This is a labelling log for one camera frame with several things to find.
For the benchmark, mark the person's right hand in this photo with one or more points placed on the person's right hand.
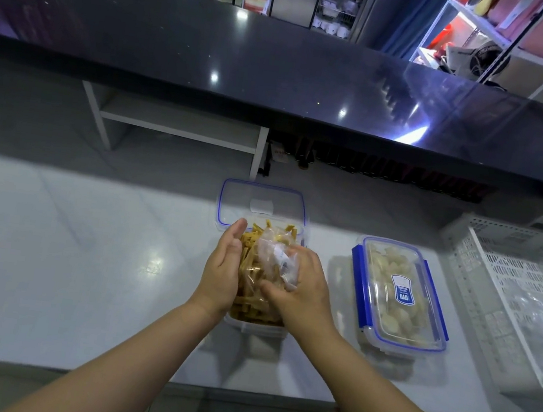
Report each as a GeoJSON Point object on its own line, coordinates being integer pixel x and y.
{"type": "Point", "coordinates": [308, 303]}

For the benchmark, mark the person's left hand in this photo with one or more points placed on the person's left hand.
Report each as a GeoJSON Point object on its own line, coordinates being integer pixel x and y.
{"type": "Point", "coordinates": [220, 276]}

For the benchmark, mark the clear blue-clipped plastic container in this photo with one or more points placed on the clear blue-clipped plastic container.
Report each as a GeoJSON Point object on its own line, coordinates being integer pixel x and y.
{"type": "Point", "coordinates": [255, 330]}
{"type": "Point", "coordinates": [357, 294]}

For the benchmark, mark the bag of yellow strip snacks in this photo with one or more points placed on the bag of yellow strip snacks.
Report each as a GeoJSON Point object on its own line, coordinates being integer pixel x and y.
{"type": "Point", "coordinates": [274, 258]}

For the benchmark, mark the clear lid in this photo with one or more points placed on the clear lid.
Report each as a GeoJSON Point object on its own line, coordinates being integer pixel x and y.
{"type": "Point", "coordinates": [404, 261]}
{"type": "Point", "coordinates": [232, 198]}

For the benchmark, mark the pile of pale food cubes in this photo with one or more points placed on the pile of pale food cubes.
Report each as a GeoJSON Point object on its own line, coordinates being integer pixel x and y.
{"type": "Point", "coordinates": [387, 273]}

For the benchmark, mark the bag of pale round snacks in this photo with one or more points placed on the bag of pale round snacks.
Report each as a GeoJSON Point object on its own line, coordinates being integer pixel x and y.
{"type": "Point", "coordinates": [542, 309]}

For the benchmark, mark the person's right forearm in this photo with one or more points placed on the person's right forearm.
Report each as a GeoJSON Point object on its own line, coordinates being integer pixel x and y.
{"type": "Point", "coordinates": [389, 408]}

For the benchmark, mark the person's left forearm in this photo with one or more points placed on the person's left forearm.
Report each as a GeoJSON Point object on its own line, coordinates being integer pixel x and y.
{"type": "Point", "coordinates": [120, 373]}

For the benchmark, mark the black cylindrical canister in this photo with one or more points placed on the black cylindrical canister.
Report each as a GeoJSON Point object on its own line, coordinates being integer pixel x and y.
{"type": "Point", "coordinates": [267, 160]}

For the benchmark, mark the small white box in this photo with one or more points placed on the small white box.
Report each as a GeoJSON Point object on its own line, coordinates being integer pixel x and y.
{"type": "Point", "coordinates": [279, 154]}

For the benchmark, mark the white perforated plastic basket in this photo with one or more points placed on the white perforated plastic basket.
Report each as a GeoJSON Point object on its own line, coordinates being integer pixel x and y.
{"type": "Point", "coordinates": [472, 270]}

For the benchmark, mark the black top bar counter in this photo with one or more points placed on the black top bar counter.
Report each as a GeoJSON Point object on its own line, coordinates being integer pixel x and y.
{"type": "Point", "coordinates": [222, 47]}

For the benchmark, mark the white small appliance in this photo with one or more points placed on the white small appliance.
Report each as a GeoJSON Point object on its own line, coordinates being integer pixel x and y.
{"type": "Point", "coordinates": [457, 60]}

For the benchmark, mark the group of white dishes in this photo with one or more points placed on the group of white dishes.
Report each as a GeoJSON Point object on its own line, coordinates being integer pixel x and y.
{"type": "Point", "coordinates": [339, 12]}

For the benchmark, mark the red bucket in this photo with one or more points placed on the red bucket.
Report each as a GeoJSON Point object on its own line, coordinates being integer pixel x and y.
{"type": "Point", "coordinates": [442, 38]}

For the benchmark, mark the blue curtain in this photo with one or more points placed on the blue curtain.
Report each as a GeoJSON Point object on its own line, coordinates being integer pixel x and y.
{"type": "Point", "coordinates": [410, 22]}

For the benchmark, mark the black small appliance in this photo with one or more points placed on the black small appliance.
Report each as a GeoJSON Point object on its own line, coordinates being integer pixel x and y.
{"type": "Point", "coordinates": [490, 62]}

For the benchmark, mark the white metal shelf rack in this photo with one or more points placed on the white metal shelf rack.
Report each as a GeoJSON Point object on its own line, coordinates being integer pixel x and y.
{"type": "Point", "coordinates": [493, 35]}

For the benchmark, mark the narrow pink gift bag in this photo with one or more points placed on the narrow pink gift bag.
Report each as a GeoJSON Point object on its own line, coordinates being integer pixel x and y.
{"type": "Point", "coordinates": [513, 15]}

